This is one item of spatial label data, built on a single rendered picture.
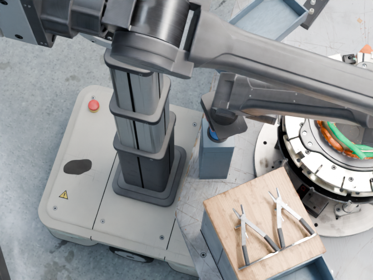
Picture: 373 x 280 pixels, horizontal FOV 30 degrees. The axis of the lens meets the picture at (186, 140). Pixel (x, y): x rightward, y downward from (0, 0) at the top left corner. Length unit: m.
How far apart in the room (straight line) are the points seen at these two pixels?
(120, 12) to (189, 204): 1.03
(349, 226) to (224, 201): 0.42
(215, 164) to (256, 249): 0.29
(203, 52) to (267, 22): 0.88
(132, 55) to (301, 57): 0.20
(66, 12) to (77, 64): 1.99
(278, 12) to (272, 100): 0.58
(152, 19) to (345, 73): 0.24
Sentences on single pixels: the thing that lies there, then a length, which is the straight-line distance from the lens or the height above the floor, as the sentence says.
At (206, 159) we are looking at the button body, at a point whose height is 0.95.
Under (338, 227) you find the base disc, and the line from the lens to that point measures 1.77.
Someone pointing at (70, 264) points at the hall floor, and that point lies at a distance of 2.55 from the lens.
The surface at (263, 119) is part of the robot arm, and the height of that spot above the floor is 1.25.
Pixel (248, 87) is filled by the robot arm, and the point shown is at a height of 1.39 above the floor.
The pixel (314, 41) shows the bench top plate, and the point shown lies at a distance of 1.96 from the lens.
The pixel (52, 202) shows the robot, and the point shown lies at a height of 0.26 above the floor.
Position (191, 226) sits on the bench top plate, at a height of 0.78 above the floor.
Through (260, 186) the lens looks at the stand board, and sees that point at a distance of 1.48.
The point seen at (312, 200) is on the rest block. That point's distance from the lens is 1.73.
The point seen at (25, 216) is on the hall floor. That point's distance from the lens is 2.61.
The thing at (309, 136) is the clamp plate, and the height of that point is 1.10.
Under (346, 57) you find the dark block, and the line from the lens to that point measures 1.59.
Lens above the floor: 2.49
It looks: 71 degrees down
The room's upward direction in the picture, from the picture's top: 2 degrees clockwise
